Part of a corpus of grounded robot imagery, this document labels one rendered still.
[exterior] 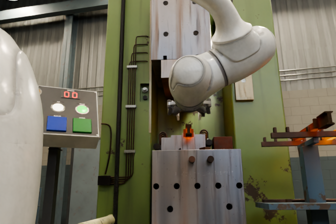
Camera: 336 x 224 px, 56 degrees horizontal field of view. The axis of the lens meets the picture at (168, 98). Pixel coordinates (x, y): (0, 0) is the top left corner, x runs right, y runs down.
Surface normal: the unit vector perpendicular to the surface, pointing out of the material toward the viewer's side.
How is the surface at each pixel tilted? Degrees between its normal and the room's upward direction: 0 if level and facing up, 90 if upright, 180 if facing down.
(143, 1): 90
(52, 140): 150
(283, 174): 90
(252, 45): 115
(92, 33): 90
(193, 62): 83
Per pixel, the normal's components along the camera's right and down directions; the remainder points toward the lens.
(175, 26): -0.06, -0.29
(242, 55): 0.14, 0.25
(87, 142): 0.19, 0.69
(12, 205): 0.95, -0.09
